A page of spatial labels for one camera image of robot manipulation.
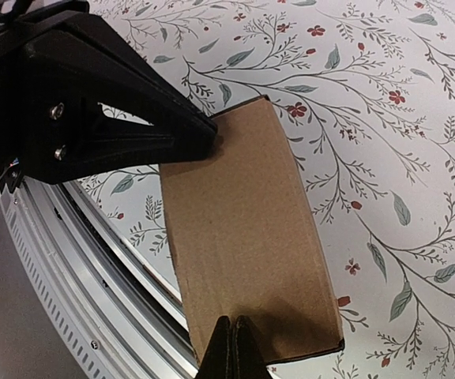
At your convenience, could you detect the perforated metal strip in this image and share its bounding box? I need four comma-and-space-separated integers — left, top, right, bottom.
4, 202, 113, 378

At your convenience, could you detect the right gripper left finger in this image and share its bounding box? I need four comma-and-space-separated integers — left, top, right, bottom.
0, 1, 217, 184

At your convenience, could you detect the brown cardboard box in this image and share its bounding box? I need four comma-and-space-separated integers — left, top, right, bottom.
160, 96, 344, 364

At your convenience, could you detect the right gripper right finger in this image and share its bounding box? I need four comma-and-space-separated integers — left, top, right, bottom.
196, 316, 272, 379

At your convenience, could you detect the floral patterned table mat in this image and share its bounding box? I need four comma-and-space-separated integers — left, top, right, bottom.
90, 1, 455, 378

